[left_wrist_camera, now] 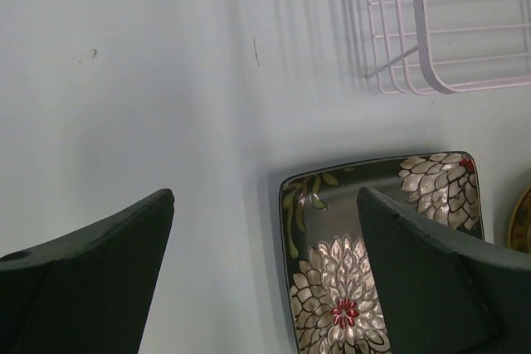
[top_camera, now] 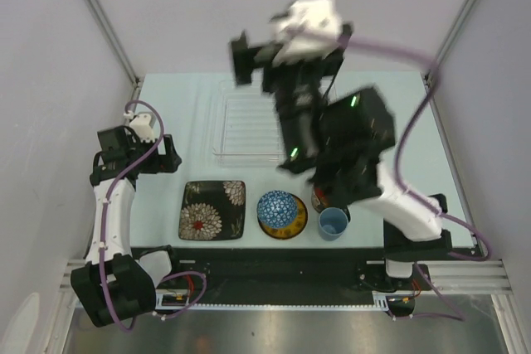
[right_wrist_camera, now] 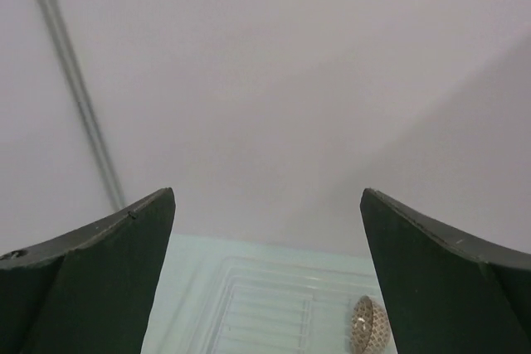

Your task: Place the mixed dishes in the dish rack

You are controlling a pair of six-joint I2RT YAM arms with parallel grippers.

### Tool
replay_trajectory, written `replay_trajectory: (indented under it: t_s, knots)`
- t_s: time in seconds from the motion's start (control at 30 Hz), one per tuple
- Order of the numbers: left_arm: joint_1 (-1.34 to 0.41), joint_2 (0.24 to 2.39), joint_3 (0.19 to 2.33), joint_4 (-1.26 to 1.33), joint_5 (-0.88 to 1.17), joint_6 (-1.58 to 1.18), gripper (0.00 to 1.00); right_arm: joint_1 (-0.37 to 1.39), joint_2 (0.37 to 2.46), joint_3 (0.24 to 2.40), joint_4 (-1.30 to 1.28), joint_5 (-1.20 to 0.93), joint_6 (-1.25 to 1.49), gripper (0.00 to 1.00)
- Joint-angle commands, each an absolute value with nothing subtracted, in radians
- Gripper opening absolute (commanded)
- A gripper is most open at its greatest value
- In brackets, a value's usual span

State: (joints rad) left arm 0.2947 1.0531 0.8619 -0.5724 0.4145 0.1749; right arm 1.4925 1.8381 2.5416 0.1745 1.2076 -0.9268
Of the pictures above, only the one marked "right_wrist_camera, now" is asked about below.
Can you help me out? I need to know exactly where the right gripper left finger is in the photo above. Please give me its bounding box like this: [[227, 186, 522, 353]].
[[1, 187, 175, 354]]

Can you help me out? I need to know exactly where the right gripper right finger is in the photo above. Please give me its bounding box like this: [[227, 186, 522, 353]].
[[360, 188, 530, 354]]

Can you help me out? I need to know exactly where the beige patterned bowl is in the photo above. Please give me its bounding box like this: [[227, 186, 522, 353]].
[[350, 295, 391, 354]]

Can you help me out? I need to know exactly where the clear wire dish rack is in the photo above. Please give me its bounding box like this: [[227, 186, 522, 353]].
[[185, 257, 381, 353]]

